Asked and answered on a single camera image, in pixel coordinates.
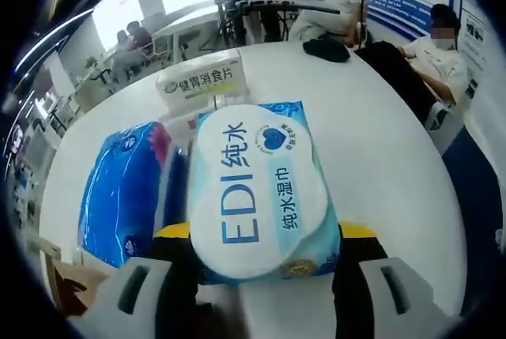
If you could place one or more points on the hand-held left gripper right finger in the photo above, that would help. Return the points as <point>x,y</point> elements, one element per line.
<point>356,276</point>

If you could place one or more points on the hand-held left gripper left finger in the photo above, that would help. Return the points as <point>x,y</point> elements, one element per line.
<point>174,272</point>

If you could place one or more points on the brown cardboard shoe box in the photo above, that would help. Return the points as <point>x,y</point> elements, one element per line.
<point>85,276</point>

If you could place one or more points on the blue soft tissue pack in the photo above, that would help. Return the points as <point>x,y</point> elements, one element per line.
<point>118,181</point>

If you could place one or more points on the light blue wet wipes pack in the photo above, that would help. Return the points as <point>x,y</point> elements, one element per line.
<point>253,181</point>

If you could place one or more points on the white medicine box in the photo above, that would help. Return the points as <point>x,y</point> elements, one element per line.
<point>197,82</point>

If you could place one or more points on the dark blue seat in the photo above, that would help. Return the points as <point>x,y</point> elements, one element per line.
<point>466,165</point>

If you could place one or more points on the black jacket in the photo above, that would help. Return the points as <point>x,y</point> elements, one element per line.
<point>395,74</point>

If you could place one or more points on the small potted plant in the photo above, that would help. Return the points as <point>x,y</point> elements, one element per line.
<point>90,63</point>

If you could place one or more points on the black cloth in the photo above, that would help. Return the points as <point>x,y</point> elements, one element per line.
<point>326,50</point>

